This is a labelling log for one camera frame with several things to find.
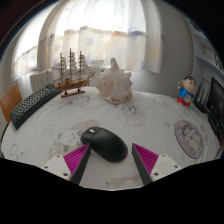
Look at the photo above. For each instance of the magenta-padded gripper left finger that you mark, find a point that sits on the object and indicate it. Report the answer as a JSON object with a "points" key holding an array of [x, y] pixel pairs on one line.
{"points": [[77, 159]]}

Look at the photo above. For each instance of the black router with antennas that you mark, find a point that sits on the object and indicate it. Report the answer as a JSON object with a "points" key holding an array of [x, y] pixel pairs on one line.
{"points": [[201, 106]]}

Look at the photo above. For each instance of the cartoon boy figurine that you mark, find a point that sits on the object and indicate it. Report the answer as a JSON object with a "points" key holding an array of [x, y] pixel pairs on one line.
{"points": [[186, 93]]}

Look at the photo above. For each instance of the white star-print curtain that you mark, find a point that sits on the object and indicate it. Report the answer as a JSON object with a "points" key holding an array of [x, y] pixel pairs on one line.
{"points": [[100, 33]]}

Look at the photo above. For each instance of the white radiator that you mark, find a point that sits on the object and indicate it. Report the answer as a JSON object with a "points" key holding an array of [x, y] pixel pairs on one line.
{"points": [[41, 80]]}

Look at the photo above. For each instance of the black computer mouse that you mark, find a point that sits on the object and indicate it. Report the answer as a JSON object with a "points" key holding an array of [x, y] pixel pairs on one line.
{"points": [[106, 143]]}

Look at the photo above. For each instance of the wooden model sailing ship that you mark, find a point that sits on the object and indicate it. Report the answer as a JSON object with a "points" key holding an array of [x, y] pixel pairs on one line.
{"points": [[70, 85]]}

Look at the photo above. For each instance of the black keyboard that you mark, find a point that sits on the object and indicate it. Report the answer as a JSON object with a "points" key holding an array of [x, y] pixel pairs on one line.
{"points": [[31, 105]]}

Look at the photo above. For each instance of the large white conch shell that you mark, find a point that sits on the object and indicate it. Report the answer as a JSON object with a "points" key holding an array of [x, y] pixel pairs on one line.
{"points": [[114, 85]]}

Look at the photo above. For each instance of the white wall shelf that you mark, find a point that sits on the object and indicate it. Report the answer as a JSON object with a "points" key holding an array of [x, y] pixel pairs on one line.
{"points": [[210, 50]]}

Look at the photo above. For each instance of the wooden chair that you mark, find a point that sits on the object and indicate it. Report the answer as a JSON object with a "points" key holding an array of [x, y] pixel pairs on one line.
{"points": [[10, 101]]}

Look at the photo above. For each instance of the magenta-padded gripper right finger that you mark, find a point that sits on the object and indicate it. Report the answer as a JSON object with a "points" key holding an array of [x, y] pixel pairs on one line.
{"points": [[145, 159]]}

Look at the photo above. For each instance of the white printed tablecloth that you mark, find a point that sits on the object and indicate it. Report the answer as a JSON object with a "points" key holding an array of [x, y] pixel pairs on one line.
{"points": [[156, 113]]}

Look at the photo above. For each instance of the black monitor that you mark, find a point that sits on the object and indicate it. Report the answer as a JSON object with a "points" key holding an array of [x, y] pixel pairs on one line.
{"points": [[217, 100]]}

